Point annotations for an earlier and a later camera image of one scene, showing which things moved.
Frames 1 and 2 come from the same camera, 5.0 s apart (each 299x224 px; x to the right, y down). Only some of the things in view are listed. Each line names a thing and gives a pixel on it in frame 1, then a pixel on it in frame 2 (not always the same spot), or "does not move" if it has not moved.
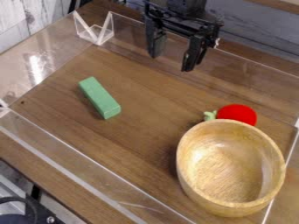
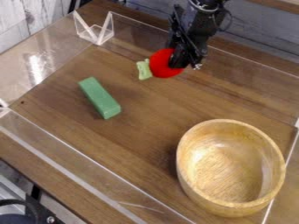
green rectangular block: (99, 97) does not move
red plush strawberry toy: (234, 111) to (161, 66)
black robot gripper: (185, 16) to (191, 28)
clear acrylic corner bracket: (97, 33) does not move
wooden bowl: (230, 167) does not move
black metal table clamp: (46, 216) does not move
